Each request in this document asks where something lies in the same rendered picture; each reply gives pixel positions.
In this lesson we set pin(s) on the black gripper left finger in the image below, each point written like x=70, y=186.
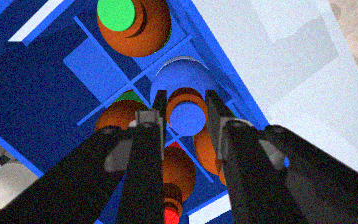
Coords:
x=78, y=187

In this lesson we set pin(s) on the brown bottle with green cap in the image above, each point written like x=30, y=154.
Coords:
x=121, y=112
x=206, y=155

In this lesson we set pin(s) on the brown bottle with red cap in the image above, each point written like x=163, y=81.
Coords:
x=179, y=180

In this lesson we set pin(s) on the grey rectangular tray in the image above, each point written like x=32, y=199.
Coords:
x=5, y=158

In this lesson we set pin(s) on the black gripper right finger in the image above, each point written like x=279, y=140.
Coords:
x=259, y=185

